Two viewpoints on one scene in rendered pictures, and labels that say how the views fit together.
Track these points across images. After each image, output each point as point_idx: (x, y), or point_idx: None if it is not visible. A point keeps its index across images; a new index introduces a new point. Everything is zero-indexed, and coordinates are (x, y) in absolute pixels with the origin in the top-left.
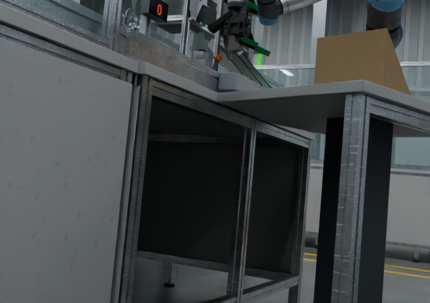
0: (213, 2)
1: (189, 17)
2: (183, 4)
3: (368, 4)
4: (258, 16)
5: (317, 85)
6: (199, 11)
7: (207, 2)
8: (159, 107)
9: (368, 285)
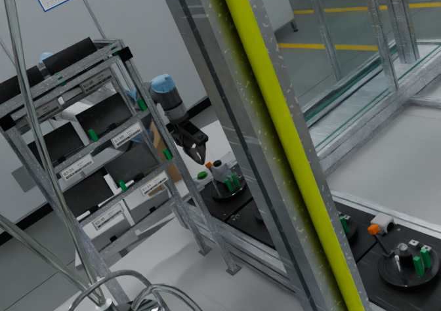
0: (69, 164)
1: (167, 159)
2: (172, 139)
3: (133, 105)
4: (147, 132)
5: None
6: (151, 151)
7: (92, 158)
8: None
9: None
